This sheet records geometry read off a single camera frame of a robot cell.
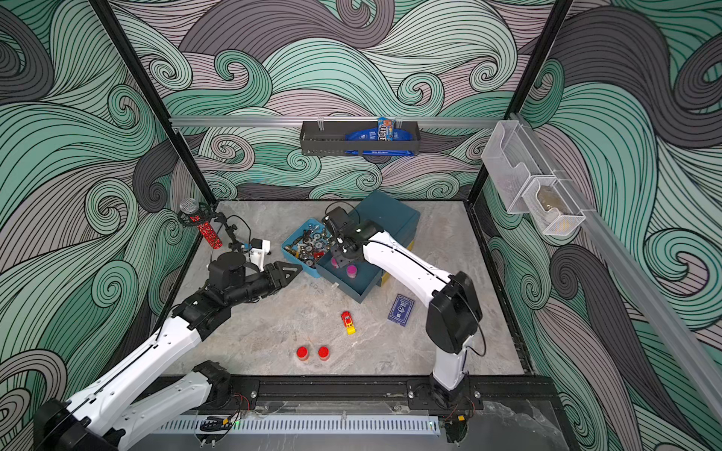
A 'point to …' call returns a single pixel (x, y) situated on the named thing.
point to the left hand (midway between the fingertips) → (299, 267)
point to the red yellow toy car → (348, 322)
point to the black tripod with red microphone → (191, 213)
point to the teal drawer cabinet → (359, 280)
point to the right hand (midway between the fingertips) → (352, 249)
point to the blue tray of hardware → (307, 246)
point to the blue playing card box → (401, 310)
